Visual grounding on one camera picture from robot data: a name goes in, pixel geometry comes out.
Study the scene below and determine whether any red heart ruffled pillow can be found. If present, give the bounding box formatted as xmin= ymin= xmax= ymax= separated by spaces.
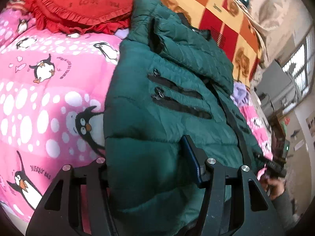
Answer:
xmin=25 ymin=0 xmax=133 ymax=35

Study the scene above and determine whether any device with green light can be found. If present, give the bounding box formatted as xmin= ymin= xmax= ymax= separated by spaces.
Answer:
xmin=281 ymin=140 xmax=290 ymax=162

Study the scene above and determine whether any orange red rose blanket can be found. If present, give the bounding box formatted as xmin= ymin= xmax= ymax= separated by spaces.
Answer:
xmin=160 ymin=0 xmax=262 ymax=86

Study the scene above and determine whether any person's right hand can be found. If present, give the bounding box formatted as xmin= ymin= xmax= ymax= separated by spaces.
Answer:
xmin=259 ymin=175 xmax=285 ymax=200

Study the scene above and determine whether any grey cabinet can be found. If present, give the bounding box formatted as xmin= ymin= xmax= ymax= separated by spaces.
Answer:
xmin=255 ymin=61 xmax=302 ymax=117

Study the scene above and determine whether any lilac folded garment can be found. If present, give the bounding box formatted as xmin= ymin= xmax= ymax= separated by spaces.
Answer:
xmin=114 ymin=29 xmax=250 ymax=107

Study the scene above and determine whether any green quilted puffer jacket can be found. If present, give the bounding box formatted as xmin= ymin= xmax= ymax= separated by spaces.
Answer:
xmin=104 ymin=0 xmax=263 ymax=235

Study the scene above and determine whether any pink penguin print quilt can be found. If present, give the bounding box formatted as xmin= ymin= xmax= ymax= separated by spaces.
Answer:
xmin=0 ymin=7 xmax=274 ymax=234

